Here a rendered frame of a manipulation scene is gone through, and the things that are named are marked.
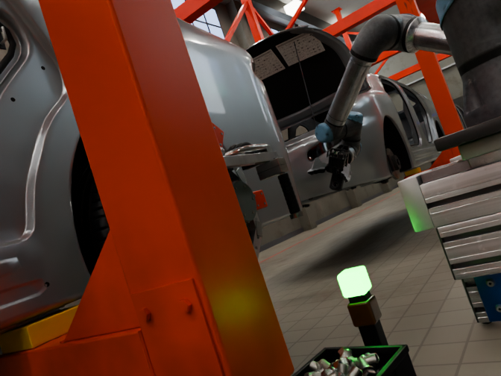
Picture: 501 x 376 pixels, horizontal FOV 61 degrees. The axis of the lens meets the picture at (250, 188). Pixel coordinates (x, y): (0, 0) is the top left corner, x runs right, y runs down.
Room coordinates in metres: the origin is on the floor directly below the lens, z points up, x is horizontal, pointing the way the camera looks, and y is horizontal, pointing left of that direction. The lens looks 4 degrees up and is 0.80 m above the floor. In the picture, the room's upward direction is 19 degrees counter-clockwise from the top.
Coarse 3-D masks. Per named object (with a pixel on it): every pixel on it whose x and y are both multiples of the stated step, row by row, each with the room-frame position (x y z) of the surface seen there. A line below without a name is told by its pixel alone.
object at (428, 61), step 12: (396, 0) 4.23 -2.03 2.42; (408, 0) 4.18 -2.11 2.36; (408, 12) 4.20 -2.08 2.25; (420, 60) 4.22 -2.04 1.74; (432, 60) 4.17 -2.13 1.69; (432, 72) 4.19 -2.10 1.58; (432, 84) 4.21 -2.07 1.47; (444, 84) 4.15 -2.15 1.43; (432, 96) 4.23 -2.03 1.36; (444, 96) 4.17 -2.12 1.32; (444, 108) 4.19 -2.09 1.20; (444, 120) 4.21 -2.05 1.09; (456, 120) 4.16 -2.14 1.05; (444, 132) 4.24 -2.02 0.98; (444, 156) 4.29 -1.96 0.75; (456, 156) 4.22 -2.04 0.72; (432, 168) 4.35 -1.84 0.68
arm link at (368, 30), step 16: (384, 16) 1.33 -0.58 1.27; (368, 32) 1.33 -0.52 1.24; (384, 32) 1.32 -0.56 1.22; (352, 48) 1.38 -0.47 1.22; (368, 48) 1.34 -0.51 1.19; (384, 48) 1.36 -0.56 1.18; (352, 64) 1.41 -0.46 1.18; (368, 64) 1.39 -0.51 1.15; (352, 80) 1.43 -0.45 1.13; (336, 96) 1.50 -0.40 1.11; (352, 96) 1.48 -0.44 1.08; (336, 112) 1.53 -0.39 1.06; (320, 128) 1.58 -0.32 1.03; (336, 128) 1.57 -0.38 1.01
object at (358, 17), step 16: (192, 0) 4.67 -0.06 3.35; (208, 0) 4.57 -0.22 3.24; (304, 0) 7.10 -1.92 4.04; (384, 0) 6.41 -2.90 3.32; (416, 0) 5.92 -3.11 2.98; (432, 0) 6.13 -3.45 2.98; (192, 16) 4.78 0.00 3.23; (240, 16) 7.25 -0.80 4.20; (256, 16) 7.90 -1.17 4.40; (336, 16) 12.72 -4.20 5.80; (352, 16) 6.70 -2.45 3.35; (368, 16) 6.61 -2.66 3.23; (432, 16) 6.87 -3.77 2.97; (256, 32) 7.63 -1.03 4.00; (272, 32) 8.19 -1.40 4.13; (336, 32) 6.88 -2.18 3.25; (352, 32) 12.61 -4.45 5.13; (416, 64) 11.83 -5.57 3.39
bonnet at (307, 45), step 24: (264, 48) 4.21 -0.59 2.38; (288, 48) 4.21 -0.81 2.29; (312, 48) 4.19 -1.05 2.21; (336, 48) 4.13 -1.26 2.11; (264, 72) 4.48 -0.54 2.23; (288, 72) 4.46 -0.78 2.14; (312, 72) 4.40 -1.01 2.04; (336, 72) 4.34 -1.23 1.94; (288, 96) 4.67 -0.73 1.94; (312, 96) 4.59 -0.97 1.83; (288, 120) 4.84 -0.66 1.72
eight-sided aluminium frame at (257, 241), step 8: (232, 176) 1.53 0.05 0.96; (240, 176) 1.54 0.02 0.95; (256, 216) 1.56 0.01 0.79; (248, 224) 1.56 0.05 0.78; (256, 224) 1.54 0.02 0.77; (248, 232) 1.54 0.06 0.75; (256, 232) 1.53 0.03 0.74; (256, 240) 1.52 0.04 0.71; (256, 248) 1.51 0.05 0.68; (256, 256) 1.49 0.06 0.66
